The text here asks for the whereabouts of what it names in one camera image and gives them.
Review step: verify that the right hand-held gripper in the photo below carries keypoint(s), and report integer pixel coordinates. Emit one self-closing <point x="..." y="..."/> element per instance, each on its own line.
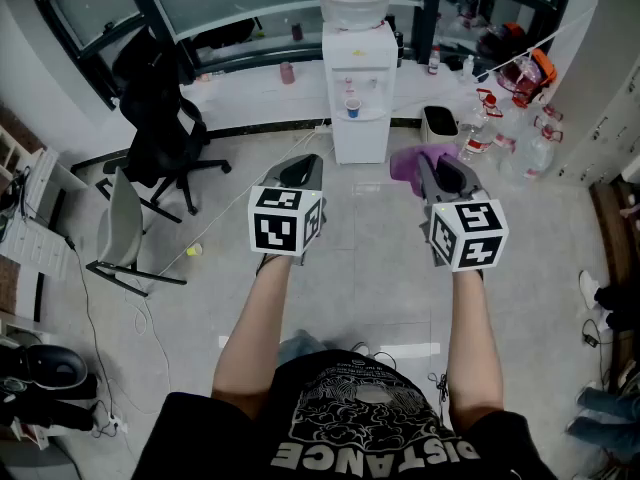
<point x="470" y="248"/>

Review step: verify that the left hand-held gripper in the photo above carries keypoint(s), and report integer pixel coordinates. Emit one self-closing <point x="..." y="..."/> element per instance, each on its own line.
<point x="275" y="233"/>

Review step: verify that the purple cleaning cloth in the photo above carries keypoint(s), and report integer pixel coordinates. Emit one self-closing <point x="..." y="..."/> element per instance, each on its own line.
<point x="405" y="168"/>

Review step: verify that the white water dispenser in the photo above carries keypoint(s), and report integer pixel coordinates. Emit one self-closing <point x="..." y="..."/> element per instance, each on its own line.
<point x="360" y="143"/>

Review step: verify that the person's left forearm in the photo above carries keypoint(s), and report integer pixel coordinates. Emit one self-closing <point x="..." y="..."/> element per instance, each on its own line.
<point x="250" y="328"/>

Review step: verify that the person's right forearm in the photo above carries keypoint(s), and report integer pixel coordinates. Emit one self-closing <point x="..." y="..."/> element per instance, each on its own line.
<point x="475" y="343"/>

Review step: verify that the white power strip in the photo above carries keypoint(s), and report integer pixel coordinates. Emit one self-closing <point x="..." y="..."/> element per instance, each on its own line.
<point x="322" y="128"/>

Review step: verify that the white waste bin black liner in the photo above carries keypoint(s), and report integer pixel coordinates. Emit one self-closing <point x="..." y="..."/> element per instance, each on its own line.
<point x="439" y="123"/>

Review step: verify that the blue plastic cup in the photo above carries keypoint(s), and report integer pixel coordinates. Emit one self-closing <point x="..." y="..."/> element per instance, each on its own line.
<point x="353" y="109"/>

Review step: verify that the white raised ledge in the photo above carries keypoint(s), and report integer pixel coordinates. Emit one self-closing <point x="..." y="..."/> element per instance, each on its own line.
<point x="250" y="98"/>

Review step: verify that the pink bottle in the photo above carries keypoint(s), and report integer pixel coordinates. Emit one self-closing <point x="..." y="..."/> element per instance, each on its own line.
<point x="287" y="74"/>

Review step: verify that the small clear bottle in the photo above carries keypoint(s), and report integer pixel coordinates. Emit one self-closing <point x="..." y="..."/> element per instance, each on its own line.
<point x="468" y="70"/>

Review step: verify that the white bottle red label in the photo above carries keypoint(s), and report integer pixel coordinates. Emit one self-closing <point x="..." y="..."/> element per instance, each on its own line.
<point x="434" y="63"/>

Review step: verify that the yellow paper cup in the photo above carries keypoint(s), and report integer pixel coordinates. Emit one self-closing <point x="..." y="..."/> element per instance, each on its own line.
<point x="194" y="250"/>

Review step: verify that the small dark bottle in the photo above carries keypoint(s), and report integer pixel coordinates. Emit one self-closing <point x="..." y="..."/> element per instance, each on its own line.
<point x="297" y="32"/>

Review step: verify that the black mesh office chair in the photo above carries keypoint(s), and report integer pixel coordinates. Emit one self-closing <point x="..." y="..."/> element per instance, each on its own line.
<point x="150" y="118"/>

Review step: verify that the white lockers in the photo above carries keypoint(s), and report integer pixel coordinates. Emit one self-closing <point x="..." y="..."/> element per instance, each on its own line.
<point x="600" y="133"/>

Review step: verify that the brown wooden bench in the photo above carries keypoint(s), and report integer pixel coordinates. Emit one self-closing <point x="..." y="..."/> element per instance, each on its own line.
<point x="615" y="228"/>

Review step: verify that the person's blue jeans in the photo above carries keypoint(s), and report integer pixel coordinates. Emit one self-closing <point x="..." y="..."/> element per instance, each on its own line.
<point x="300" y="348"/>

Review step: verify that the person's black printed t-shirt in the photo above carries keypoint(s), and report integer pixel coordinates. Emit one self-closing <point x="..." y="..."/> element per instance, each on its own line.
<point x="350" y="418"/>

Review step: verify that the white desk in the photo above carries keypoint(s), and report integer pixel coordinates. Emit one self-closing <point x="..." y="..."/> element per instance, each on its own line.
<point x="40" y="248"/>

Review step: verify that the white plug adapter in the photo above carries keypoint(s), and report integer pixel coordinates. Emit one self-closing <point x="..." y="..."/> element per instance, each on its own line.
<point x="117" y="424"/>

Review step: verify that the black rounded device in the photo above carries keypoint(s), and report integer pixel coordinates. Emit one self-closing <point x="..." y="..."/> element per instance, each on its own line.
<point x="55" y="368"/>

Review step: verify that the grey chair with black frame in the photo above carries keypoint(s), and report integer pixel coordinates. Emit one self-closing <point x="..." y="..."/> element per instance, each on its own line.
<point x="120" y="218"/>

